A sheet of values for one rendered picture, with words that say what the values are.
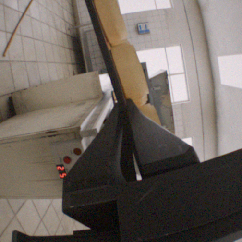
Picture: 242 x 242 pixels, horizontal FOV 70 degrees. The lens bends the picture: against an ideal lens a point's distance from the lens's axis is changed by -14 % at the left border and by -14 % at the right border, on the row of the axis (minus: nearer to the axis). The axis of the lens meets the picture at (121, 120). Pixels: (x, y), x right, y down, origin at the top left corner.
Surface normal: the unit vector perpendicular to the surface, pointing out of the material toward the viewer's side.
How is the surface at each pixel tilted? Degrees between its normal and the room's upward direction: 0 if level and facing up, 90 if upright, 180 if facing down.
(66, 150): 90
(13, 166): 90
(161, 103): 115
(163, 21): 90
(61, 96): 90
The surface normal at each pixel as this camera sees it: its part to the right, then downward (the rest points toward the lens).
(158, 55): -0.04, 0.25
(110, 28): 0.17, 0.75
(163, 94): -0.45, 0.32
